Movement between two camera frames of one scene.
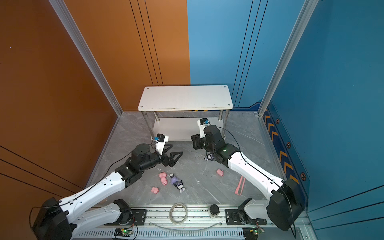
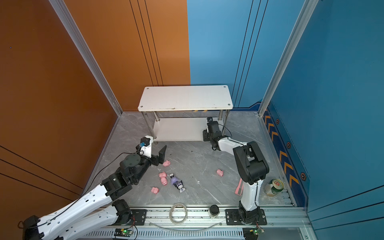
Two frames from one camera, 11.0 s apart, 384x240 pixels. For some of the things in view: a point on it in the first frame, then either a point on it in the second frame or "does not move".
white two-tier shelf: x=174 y=111 does not move
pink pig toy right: x=220 y=172 does not move
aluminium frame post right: x=308 y=8 does not move
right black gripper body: x=200 y=143 to x=206 y=136
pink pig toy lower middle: x=164 y=181 does not move
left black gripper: x=170 y=161 to x=161 y=157
